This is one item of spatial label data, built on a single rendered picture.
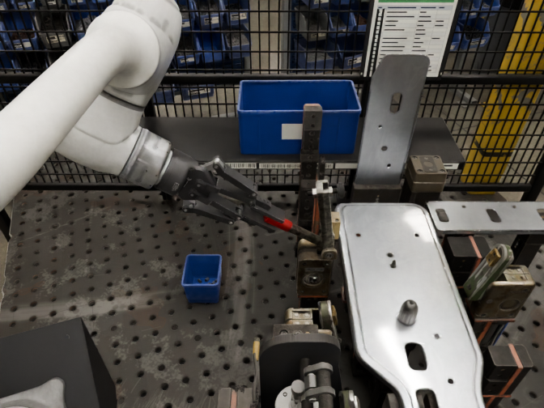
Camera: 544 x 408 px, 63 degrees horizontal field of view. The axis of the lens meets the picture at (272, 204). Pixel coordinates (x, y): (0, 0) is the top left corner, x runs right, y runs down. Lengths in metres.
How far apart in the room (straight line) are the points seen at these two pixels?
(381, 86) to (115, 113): 0.56
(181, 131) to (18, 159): 0.87
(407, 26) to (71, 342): 1.06
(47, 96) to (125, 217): 1.07
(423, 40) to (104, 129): 0.87
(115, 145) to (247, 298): 0.67
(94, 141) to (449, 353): 0.69
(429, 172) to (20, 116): 0.89
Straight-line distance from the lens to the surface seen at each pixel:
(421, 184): 1.14
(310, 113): 1.04
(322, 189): 0.78
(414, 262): 0.99
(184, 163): 0.75
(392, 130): 1.07
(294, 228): 0.85
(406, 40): 1.28
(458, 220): 1.11
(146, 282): 1.34
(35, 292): 1.43
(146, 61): 0.66
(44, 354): 0.98
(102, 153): 0.73
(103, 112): 0.71
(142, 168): 0.74
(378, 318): 0.88
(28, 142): 0.48
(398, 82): 1.01
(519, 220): 1.18
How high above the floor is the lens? 1.71
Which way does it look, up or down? 42 degrees down
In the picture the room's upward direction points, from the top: straight up
